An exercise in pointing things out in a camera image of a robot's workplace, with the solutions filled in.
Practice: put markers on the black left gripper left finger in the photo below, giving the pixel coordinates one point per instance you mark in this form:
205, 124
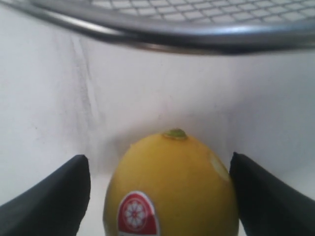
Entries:
53, 207

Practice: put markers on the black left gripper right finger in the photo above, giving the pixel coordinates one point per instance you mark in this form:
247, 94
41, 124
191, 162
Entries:
267, 205

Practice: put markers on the yellow lemon with red sticker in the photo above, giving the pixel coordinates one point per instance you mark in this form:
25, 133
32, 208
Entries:
170, 184

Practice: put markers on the steel wire mesh basket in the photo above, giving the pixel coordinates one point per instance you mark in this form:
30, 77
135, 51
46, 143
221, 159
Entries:
217, 27

